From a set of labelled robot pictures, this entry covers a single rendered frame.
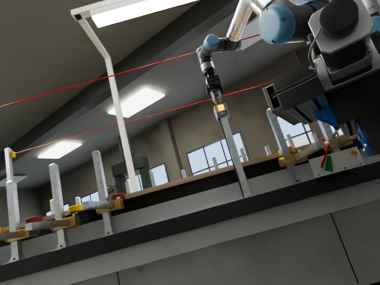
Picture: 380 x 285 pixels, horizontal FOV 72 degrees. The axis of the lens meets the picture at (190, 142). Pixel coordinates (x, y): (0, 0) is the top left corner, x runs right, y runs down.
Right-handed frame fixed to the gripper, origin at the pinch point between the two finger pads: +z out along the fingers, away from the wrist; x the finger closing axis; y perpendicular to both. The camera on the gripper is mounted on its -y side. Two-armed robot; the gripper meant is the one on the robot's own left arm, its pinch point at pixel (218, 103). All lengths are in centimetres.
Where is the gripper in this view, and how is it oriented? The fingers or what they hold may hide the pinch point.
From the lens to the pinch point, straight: 150.1
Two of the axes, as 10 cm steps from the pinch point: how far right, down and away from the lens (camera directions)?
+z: 2.5, 9.4, -2.5
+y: -0.7, -2.4, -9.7
